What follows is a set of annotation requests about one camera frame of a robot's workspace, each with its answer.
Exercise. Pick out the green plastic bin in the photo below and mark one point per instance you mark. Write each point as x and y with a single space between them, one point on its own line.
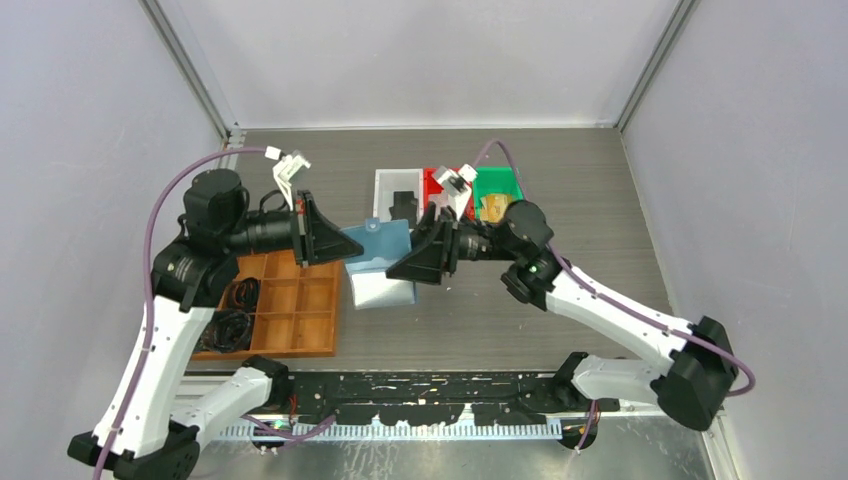
494 180

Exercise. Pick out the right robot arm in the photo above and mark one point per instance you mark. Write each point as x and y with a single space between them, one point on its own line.
686 369

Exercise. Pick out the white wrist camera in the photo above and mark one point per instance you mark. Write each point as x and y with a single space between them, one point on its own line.
457 188
284 171

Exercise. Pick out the red plastic bin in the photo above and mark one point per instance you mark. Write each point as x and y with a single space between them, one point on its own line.
431 189

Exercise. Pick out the gold cards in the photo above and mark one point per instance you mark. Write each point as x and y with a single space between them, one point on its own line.
493 207

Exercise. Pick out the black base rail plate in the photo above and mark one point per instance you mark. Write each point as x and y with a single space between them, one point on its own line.
418 398

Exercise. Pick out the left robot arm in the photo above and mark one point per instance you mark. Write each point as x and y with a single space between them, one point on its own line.
142 435

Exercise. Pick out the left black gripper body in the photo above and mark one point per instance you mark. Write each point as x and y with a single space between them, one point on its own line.
279 229

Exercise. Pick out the white plastic bin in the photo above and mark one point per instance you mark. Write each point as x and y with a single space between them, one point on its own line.
386 181

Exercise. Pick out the orange wooden divider tray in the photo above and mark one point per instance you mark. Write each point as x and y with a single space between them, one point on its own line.
296 312

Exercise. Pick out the black card stack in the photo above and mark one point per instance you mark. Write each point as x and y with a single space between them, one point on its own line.
404 207

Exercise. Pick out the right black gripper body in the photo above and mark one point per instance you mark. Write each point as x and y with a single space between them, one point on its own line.
467 242

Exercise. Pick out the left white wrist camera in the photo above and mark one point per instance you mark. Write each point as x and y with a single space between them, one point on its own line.
284 171

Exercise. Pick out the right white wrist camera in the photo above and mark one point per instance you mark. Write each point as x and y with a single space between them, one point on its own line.
457 188

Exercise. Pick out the black coiled bands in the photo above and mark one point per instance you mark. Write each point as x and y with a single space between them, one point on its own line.
228 331

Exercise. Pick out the small black coiled band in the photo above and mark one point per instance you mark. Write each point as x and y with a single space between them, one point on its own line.
243 295

